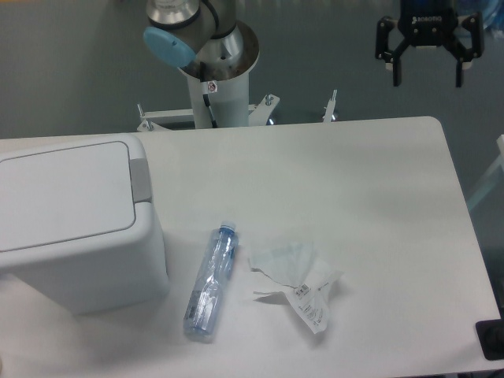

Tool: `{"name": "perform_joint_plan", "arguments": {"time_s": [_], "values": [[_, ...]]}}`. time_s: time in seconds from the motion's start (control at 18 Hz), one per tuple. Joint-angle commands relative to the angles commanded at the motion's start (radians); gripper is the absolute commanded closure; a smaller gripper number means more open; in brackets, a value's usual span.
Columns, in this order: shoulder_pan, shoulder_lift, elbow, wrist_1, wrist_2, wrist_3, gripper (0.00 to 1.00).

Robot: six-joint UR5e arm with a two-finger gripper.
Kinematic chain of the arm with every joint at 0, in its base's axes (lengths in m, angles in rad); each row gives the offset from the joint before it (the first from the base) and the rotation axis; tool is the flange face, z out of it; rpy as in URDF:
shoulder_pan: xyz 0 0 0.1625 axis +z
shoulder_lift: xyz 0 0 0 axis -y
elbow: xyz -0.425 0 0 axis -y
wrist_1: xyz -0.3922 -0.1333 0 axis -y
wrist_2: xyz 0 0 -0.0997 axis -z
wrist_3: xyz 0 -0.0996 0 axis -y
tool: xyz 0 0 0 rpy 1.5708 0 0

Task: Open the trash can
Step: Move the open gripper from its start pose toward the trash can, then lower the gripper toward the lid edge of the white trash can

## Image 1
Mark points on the black table clamp device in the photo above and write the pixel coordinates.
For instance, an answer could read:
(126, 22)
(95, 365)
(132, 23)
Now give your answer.
(490, 335)

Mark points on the crumpled white plastic wrapper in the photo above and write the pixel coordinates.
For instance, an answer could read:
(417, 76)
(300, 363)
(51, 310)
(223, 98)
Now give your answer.
(296, 272)

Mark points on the white trash can lid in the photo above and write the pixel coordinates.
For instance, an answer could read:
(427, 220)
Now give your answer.
(66, 194)

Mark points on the grey lid push button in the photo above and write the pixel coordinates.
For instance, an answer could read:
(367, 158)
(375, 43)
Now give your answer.
(140, 180)

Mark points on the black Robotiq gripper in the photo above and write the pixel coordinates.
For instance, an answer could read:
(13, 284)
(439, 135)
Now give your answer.
(430, 23)

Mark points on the clear plastic water bottle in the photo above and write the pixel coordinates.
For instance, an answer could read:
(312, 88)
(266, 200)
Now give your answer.
(207, 296)

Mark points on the white trash can body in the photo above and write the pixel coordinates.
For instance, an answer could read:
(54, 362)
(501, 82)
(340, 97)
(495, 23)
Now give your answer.
(102, 271)

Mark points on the white pedestal base frame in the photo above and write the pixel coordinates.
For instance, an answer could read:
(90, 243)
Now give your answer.
(259, 114)

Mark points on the silver robot arm blue cap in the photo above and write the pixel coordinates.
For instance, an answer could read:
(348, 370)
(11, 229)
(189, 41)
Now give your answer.
(179, 30)

